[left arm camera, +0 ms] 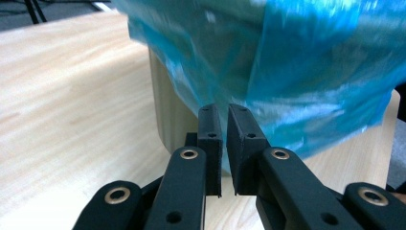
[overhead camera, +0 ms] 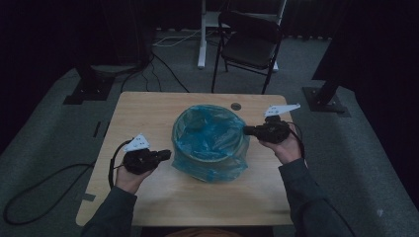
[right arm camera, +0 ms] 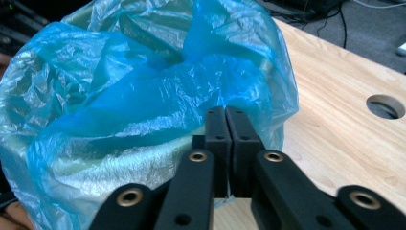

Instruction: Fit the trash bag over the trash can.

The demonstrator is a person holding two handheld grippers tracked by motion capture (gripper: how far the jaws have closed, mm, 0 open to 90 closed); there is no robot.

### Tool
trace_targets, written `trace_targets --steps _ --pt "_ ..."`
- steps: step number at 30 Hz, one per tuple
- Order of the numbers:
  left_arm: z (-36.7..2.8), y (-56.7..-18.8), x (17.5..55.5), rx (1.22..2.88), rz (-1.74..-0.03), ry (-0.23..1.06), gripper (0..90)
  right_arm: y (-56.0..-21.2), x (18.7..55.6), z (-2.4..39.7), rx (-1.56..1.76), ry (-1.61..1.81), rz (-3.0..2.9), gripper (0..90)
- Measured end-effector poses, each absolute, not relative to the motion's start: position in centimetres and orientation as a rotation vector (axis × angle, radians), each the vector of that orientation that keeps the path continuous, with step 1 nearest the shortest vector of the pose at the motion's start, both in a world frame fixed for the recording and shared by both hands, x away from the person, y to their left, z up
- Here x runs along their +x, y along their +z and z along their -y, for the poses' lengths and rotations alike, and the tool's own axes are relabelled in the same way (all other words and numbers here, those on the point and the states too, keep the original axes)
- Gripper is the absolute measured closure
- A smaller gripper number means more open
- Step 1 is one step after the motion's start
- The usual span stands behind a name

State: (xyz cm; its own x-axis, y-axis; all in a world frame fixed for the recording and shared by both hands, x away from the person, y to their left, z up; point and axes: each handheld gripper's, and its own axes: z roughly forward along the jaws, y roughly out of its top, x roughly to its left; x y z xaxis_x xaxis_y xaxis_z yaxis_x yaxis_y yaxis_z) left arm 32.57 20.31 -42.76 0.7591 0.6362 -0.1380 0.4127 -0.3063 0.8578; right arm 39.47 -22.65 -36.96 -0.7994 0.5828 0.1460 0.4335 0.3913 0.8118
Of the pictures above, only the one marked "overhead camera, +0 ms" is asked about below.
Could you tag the person's right hand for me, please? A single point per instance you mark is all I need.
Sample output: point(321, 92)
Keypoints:
point(286, 151)

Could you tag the round table grommet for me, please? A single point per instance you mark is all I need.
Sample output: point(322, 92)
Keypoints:
point(235, 106)

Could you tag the white desk frame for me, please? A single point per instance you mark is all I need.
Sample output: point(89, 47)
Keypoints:
point(202, 49)

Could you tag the black stand with base plate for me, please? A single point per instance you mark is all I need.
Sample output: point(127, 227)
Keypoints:
point(89, 94)
point(324, 102)

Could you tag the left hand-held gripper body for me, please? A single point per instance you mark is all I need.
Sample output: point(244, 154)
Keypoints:
point(138, 161)

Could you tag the person's left hand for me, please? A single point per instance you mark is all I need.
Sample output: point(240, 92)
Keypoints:
point(130, 182)

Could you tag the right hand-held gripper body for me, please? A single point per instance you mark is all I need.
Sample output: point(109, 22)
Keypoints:
point(276, 131)

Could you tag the blue plastic bag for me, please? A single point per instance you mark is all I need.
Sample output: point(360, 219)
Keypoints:
point(210, 138)

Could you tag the black folding chair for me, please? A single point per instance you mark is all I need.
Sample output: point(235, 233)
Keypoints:
point(247, 49)

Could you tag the black floor tape strip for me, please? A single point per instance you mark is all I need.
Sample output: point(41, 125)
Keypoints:
point(97, 129)

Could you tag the dark curtain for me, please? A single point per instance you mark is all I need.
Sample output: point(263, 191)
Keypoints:
point(378, 49)
point(39, 39)

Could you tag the person's orange lap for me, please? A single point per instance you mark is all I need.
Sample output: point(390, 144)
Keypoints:
point(201, 233)

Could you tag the grey tape piece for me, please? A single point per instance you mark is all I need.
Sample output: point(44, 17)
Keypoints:
point(88, 197)

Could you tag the grey round stand base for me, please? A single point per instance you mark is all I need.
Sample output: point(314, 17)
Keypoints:
point(113, 69)

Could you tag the small white floor scrap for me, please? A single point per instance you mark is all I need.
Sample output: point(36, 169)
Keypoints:
point(379, 212)

